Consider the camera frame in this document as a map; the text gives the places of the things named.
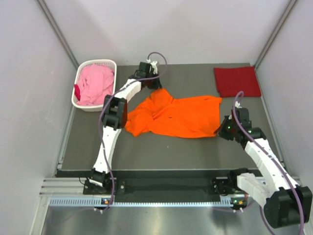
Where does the orange t shirt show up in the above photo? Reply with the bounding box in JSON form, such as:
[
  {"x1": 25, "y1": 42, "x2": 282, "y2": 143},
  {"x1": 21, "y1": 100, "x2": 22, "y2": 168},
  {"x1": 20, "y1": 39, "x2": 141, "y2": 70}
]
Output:
[{"x1": 125, "y1": 89, "x2": 222, "y2": 139}]

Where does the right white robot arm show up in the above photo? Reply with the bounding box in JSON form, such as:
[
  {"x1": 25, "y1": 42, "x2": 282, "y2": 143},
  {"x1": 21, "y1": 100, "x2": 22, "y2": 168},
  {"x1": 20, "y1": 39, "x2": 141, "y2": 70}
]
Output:
[{"x1": 215, "y1": 106, "x2": 313, "y2": 228}]

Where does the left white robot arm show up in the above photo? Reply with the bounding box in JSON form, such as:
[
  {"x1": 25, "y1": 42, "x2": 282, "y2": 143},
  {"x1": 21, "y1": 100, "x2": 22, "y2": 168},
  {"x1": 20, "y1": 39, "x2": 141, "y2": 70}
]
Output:
[{"x1": 83, "y1": 59, "x2": 162, "y2": 195}]

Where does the folded red t shirt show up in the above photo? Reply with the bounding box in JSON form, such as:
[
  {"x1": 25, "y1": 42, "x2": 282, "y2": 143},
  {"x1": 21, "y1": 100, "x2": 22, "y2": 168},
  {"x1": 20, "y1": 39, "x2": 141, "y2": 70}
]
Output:
[{"x1": 214, "y1": 66, "x2": 261, "y2": 98}]

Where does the white plastic laundry basket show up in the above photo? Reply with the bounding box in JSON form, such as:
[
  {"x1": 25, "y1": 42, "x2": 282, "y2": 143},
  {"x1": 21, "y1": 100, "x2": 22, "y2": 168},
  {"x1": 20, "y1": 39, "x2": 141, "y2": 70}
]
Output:
[{"x1": 71, "y1": 59, "x2": 117, "y2": 112}]

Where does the pink t shirt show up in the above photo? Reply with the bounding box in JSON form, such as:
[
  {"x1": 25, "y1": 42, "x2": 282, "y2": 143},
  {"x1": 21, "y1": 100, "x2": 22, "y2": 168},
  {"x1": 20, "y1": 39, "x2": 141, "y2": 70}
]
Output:
[{"x1": 76, "y1": 64, "x2": 114, "y2": 106}]

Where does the dark red cloth in basket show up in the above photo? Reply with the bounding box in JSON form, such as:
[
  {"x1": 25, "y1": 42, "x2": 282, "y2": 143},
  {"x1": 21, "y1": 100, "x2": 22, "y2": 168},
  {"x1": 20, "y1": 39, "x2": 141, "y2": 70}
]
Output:
[{"x1": 74, "y1": 84, "x2": 81, "y2": 101}]

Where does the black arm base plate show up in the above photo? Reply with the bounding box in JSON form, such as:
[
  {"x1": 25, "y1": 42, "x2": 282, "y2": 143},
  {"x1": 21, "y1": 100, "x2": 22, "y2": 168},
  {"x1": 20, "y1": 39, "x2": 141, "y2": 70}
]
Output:
[{"x1": 83, "y1": 177, "x2": 243, "y2": 196}]

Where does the aluminium frame rail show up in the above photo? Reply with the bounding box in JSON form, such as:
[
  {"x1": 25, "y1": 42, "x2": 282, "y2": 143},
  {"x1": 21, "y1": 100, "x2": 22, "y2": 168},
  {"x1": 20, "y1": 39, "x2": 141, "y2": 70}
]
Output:
[{"x1": 39, "y1": 176, "x2": 306, "y2": 196}]

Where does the grey slotted cable duct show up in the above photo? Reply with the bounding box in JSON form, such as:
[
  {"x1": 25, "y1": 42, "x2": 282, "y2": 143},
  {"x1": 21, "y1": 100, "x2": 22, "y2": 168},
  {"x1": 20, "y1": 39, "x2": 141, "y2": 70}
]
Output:
[{"x1": 49, "y1": 197, "x2": 247, "y2": 208}]

